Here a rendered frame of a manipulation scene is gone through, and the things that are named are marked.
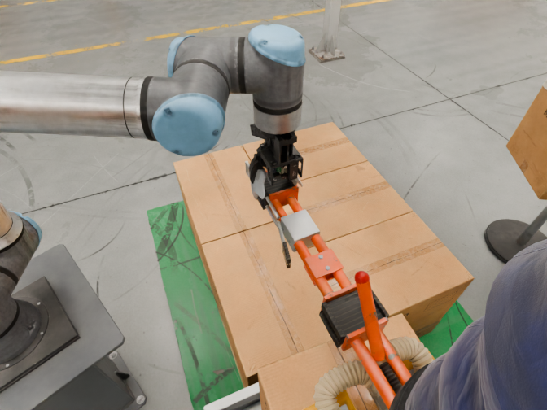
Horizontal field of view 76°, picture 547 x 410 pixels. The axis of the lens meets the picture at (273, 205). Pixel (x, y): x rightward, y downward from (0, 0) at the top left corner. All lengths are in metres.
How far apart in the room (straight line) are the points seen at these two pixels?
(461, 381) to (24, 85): 0.59
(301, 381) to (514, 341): 0.70
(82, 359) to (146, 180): 1.75
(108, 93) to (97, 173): 2.47
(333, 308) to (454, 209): 2.13
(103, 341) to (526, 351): 1.14
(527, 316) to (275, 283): 1.27
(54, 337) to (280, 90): 1.00
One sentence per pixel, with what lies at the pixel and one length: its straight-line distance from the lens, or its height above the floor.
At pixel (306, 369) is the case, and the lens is 0.91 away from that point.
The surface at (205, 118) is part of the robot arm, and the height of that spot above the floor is 1.55.
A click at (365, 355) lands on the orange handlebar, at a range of 0.65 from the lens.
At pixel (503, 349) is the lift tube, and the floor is 1.62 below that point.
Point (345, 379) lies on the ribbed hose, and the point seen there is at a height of 1.17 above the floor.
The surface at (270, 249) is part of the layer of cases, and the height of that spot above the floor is 0.54.
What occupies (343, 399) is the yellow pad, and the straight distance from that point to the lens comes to 0.75.
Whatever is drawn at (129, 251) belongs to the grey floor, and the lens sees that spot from 2.38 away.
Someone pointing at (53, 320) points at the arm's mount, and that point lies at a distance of 1.33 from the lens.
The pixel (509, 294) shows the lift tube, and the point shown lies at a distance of 0.27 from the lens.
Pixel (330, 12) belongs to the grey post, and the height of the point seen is 0.46.
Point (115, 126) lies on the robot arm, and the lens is 0.54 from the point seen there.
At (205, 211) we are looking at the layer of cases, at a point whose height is 0.54.
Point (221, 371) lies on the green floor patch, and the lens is 1.92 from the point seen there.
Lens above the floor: 1.82
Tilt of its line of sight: 48 degrees down
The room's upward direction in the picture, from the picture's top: straight up
